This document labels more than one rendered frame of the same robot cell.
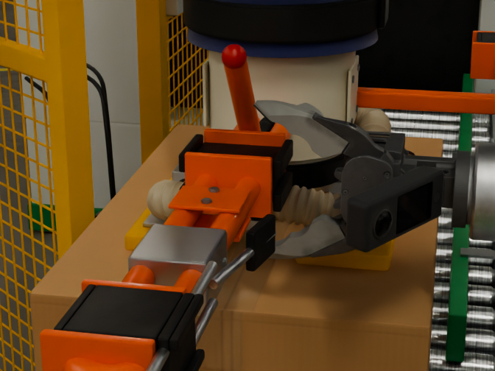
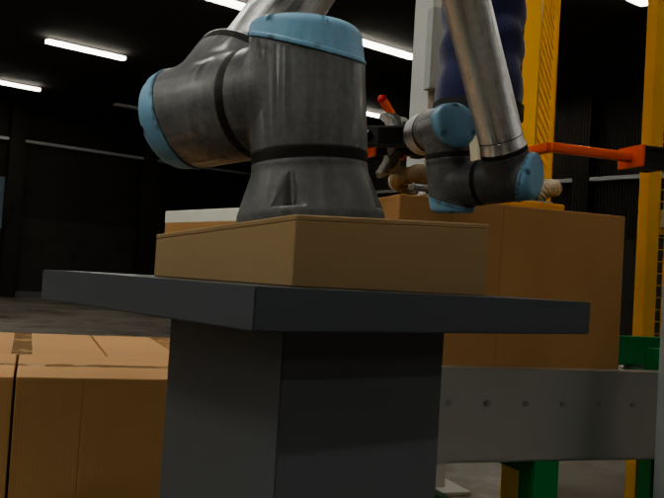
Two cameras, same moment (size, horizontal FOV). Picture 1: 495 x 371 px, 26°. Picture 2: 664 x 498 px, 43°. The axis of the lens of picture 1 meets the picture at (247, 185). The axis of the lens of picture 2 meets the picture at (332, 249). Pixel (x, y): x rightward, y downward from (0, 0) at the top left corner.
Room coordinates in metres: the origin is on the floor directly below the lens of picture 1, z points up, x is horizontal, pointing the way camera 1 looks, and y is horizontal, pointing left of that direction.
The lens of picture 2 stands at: (-0.16, -1.66, 0.76)
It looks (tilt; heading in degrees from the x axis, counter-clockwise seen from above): 2 degrees up; 59
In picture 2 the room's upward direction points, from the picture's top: 3 degrees clockwise
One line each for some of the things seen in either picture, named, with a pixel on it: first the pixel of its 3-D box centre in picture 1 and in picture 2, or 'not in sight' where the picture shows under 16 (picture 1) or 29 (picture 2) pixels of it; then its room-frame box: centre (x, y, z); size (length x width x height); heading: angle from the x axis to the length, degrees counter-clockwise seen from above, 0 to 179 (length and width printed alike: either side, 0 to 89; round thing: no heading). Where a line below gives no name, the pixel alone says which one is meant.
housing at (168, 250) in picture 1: (179, 268); not in sight; (0.76, 0.05, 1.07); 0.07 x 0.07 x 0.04; 78
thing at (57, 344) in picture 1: (117, 342); not in sight; (0.63, 0.09, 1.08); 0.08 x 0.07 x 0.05; 168
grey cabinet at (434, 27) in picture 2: not in sight; (453, 51); (1.78, 0.78, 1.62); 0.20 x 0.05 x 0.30; 168
